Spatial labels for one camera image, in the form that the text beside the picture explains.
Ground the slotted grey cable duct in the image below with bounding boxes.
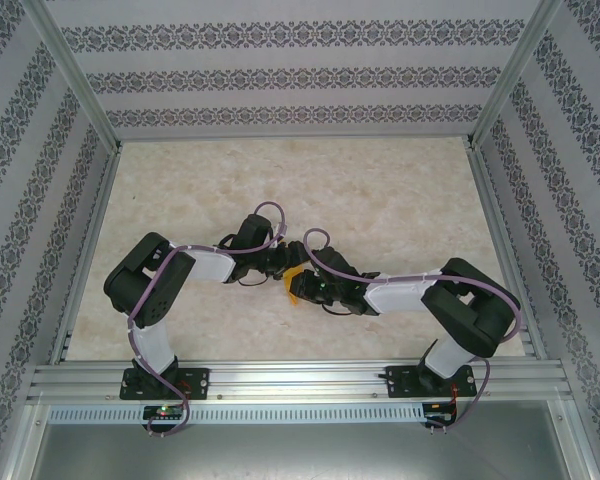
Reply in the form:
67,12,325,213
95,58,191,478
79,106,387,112
47,403,427,425

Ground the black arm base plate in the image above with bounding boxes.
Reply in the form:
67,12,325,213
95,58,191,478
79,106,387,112
119,368,212,402
385,364,477,400

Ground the grey metal shelf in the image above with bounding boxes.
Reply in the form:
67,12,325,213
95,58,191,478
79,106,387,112
27,423,581,480

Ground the orange cloth piece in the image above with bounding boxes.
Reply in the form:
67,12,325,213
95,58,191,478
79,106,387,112
283,267,307,307

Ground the purple cable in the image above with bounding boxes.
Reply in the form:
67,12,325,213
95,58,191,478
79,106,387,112
124,200,289,440
303,228,526,435

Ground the long aluminium mounting rail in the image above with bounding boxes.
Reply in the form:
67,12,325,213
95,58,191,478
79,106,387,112
27,362,575,405

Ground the aluminium side rail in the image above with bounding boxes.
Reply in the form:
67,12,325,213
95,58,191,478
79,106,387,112
48,144,124,365
465,142,551,361

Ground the small controller board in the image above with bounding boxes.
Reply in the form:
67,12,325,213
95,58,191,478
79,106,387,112
425,402,459,425
143,405,184,422

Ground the aluminium corner post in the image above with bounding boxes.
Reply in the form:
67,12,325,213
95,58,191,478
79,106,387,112
547,399,600,480
0,402,51,480

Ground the slanted aluminium frame post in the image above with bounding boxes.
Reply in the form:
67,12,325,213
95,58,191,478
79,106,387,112
467,0,565,150
23,0,121,150

